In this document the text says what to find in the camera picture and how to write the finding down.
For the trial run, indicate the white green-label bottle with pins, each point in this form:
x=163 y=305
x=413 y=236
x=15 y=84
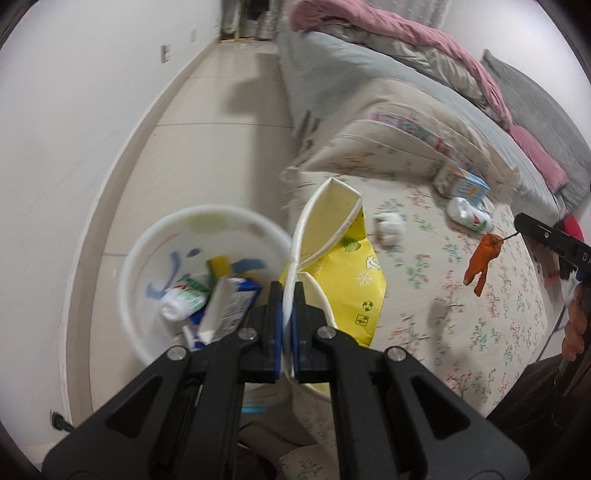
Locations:
x=468 y=214
x=182 y=300

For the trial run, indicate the person's dark clothed leg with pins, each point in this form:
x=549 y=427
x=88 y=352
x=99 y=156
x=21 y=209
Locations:
x=526 y=401

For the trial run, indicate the white plastic bin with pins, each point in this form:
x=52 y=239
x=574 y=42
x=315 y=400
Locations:
x=152 y=258

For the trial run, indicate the yellow paper bowl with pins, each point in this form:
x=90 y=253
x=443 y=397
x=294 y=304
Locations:
x=355 y=295

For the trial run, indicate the grey bed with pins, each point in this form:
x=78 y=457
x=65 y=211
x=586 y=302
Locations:
x=332 y=78

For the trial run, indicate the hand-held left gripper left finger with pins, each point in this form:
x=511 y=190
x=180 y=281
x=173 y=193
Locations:
x=277 y=323

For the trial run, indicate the crumpled white tissue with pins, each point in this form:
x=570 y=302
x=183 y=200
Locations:
x=390 y=226

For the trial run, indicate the wall socket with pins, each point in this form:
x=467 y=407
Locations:
x=165 y=52

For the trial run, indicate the floral beige cloth mat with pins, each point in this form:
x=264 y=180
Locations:
x=438 y=286

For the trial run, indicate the pink quilt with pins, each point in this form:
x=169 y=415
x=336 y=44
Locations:
x=415 y=32

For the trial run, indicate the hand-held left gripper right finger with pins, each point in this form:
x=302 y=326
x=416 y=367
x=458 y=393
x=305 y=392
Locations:
x=298 y=332

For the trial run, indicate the blue milk carton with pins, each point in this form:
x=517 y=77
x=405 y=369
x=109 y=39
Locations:
x=226 y=308
x=464 y=184

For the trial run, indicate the person's right hand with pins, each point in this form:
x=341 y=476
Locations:
x=579 y=323

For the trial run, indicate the grey fleece pillow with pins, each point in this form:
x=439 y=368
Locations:
x=545 y=106

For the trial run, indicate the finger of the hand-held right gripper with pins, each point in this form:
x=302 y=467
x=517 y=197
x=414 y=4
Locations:
x=540 y=233

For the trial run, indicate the red round object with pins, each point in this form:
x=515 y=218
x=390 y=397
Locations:
x=572 y=226

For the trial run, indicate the orange peel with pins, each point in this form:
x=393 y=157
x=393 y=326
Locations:
x=482 y=258

